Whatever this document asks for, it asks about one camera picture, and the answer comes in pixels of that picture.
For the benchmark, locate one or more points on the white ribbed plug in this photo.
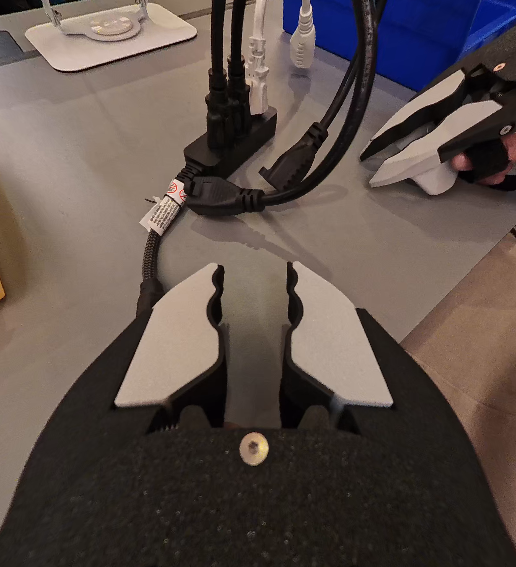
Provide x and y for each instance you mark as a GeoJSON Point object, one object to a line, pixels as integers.
{"type": "Point", "coordinates": [303, 44]}

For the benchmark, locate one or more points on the blue plastic bin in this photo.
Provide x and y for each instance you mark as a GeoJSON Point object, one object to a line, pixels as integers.
{"type": "Point", "coordinates": [395, 35]}

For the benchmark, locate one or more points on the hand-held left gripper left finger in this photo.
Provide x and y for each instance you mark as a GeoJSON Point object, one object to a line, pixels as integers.
{"type": "Point", "coordinates": [173, 345]}

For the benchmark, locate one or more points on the black loose plug upper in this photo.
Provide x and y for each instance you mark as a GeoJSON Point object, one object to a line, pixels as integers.
{"type": "Point", "coordinates": [295, 155]}

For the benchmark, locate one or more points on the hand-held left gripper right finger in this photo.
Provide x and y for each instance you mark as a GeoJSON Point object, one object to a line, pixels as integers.
{"type": "Point", "coordinates": [337, 350]}

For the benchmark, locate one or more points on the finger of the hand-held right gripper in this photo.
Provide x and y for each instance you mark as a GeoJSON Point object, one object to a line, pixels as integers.
{"type": "Point", "coordinates": [421, 99]}
{"type": "Point", "coordinates": [421, 150]}

